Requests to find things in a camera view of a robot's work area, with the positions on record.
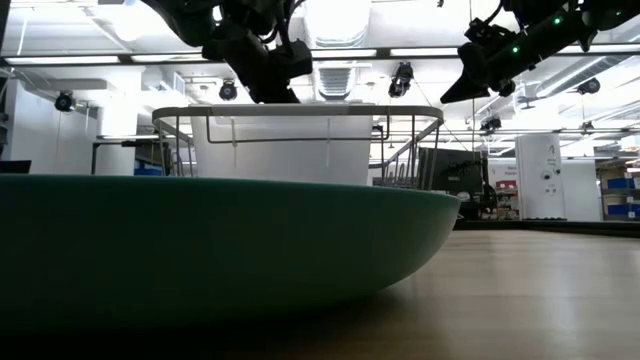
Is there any storage shelf unit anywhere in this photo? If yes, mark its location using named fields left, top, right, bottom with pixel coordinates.
left=597, top=164, right=640, bottom=222

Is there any large teal green plate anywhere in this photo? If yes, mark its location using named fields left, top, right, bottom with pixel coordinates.
left=0, top=173, right=462, bottom=324

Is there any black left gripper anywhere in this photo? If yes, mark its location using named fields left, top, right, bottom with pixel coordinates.
left=202, top=27, right=314, bottom=105

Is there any black aluminium table frame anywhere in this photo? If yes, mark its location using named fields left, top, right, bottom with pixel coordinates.
left=452, top=218, right=640, bottom=239

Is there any black monitor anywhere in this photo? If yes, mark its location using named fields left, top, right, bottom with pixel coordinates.
left=418, top=147, right=489, bottom=221

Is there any blue crate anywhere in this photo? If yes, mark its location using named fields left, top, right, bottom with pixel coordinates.
left=133, top=159, right=164, bottom=176

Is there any silver ceiling duct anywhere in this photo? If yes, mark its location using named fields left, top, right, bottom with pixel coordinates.
left=533, top=55, right=626, bottom=99

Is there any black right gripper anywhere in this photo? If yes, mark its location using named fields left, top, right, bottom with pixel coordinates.
left=439, top=18, right=544, bottom=105

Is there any white tall cabinet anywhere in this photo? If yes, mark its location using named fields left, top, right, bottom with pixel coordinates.
left=514, top=133, right=569, bottom=221

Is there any translucent plastic cutlery holder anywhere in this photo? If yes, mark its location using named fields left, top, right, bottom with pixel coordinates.
left=189, top=104, right=375, bottom=186

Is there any silver wire dish rack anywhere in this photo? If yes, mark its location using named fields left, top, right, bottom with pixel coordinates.
left=151, top=103, right=445, bottom=191

